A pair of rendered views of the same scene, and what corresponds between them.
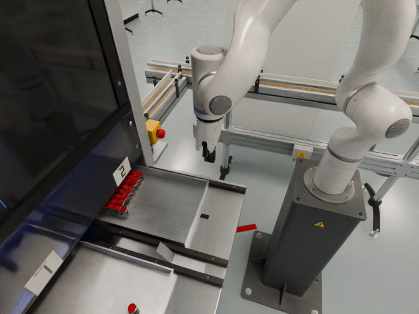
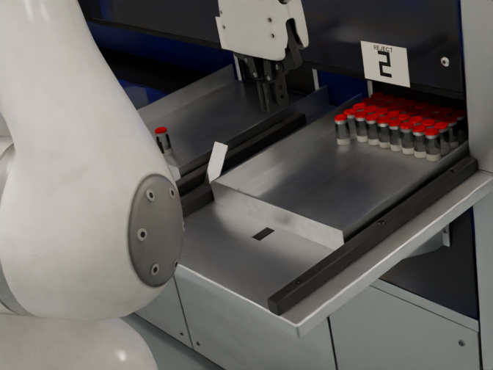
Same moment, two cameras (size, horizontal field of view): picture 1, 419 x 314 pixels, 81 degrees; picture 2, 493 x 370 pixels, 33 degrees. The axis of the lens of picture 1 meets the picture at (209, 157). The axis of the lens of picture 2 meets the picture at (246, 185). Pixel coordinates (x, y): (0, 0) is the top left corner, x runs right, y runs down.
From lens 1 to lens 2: 132 cm
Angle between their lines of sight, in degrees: 93
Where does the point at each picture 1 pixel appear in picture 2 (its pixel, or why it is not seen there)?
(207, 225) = (237, 233)
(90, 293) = (230, 121)
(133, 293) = (194, 151)
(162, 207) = (332, 181)
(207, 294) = not seen: hidden behind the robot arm
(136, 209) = (355, 152)
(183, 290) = not seen: hidden behind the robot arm
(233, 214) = (230, 276)
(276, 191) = not seen: outside the picture
